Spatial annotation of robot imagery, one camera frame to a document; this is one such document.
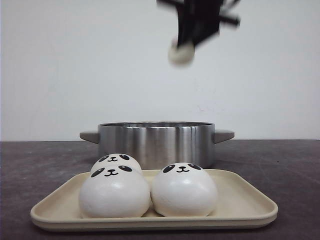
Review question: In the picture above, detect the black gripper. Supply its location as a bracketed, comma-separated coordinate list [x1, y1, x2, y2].
[156, 0, 241, 48]

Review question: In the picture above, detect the panda bun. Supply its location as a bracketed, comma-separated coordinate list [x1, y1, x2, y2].
[168, 42, 195, 65]
[90, 153, 142, 174]
[151, 162, 219, 217]
[78, 165, 151, 218]

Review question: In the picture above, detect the stainless steel steamer pot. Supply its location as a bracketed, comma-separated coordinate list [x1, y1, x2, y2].
[79, 121, 235, 169]

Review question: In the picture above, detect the cream rectangular plastic tray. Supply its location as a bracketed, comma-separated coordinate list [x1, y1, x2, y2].
[30, 169, 278, 232]

